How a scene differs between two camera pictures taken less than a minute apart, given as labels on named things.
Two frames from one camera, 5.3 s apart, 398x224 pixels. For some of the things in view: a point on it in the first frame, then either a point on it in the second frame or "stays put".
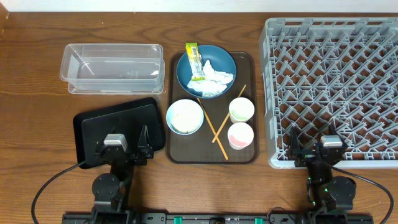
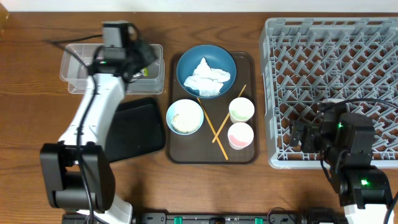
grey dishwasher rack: x=318 y=73 stays put
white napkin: x=214 y=83 stays put
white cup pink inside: x=240 y=135 stays put
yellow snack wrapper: x=197 y=70 -> x=143 y=71
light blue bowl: x=185 y=117 stays put
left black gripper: x=125 y=156 -> x=144 y=54
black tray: x=127 y=119 stays put
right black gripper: x=306 y=157 -> x=311 y=130
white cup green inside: x=240 y=109 stays put
